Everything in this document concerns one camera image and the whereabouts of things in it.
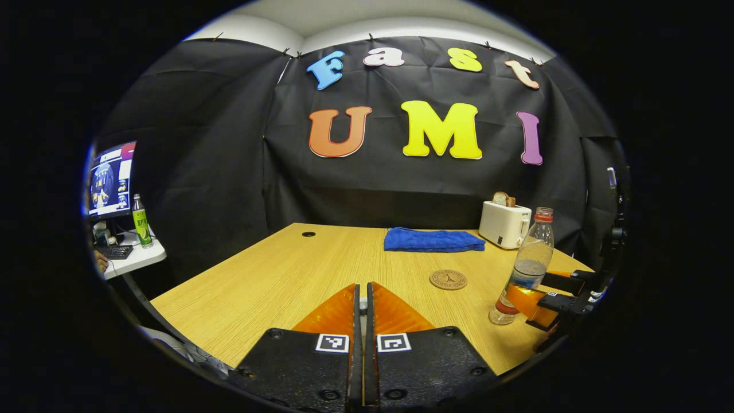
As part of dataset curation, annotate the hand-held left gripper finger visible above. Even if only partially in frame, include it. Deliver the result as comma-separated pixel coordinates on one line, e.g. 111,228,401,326
364,281,498,411
228,283,363,413

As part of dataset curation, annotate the clear plastic water bottle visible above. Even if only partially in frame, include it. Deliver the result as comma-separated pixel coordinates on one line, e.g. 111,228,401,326
489,207,555,326

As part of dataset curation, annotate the round wooden coaster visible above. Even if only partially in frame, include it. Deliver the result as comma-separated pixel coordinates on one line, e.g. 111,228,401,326
429,270,468,291

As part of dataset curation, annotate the green drink bottle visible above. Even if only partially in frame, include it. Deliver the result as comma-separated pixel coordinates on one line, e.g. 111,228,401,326
132,194,153,248

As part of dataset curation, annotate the white toaster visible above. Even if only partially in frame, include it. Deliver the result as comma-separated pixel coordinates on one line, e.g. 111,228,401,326
479,201,532,250

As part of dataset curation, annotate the blue towel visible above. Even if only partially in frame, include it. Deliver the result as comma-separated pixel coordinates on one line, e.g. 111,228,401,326
384,227,487,254

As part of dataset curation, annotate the black backdrop cloth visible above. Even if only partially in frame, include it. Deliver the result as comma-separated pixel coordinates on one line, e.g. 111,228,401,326
92,36,628,287

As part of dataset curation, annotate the white side table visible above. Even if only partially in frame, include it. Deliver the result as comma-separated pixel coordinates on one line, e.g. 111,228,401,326
92,229,167,280

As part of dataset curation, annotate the black keyboard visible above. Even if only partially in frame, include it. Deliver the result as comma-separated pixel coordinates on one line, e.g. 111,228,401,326
95,244,134,260

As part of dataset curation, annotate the computer monitor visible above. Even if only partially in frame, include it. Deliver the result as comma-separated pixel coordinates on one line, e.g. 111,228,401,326
87,141,137,221

